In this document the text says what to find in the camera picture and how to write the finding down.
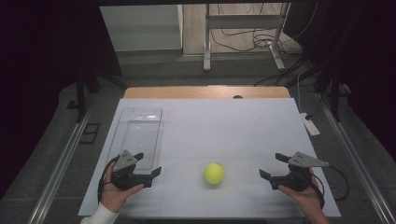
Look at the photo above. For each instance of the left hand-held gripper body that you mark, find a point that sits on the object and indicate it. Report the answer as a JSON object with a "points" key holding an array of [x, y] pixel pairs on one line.
{"points": [[125, 161]]}

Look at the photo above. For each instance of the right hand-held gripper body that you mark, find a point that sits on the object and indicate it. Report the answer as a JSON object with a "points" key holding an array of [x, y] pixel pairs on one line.
{"points": [[295, 182]]}

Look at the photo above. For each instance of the clear plastic container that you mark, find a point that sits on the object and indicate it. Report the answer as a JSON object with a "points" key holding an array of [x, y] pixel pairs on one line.
{"points": [[140, 137]]}

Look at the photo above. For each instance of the yellow tennis ball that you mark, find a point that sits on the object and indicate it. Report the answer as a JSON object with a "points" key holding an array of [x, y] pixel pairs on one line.
{"points": [[214, 173]]}

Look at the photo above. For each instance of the person's right hand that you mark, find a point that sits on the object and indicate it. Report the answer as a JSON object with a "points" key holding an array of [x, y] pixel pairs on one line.
{"points": [[308, 199]]}

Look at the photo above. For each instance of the person's left hand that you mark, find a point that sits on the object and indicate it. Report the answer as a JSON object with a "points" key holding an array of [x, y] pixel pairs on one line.
{"points": [[112, 196]]}

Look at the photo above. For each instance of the white power strip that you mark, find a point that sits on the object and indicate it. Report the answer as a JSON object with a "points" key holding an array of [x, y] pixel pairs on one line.
{"points": [[310, 125]]}

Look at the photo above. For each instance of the black stand legs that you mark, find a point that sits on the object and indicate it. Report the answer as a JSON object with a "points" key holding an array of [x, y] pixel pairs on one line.
{"points": [[81, 96], [334, 96]]}

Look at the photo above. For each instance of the wooden table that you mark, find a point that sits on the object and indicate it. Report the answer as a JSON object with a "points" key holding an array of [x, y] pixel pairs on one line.
{"points": [[186, 92]]}

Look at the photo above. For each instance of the white cabinet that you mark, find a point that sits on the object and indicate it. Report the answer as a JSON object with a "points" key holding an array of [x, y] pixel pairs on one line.
{"points": [[140, 28]]}

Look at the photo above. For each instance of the grey metal stand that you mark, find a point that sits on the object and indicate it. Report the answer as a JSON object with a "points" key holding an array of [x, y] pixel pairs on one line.
{"points": [[243, 21]]}

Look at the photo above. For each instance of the dark floor socket frame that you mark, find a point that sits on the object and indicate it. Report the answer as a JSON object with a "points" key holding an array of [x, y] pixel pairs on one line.
{"points": [[89, 133]]}

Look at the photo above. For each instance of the aluminium floor rail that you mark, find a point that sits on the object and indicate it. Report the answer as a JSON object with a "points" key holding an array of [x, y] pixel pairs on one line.
{"points": [[355, 155], [59, 174]]}

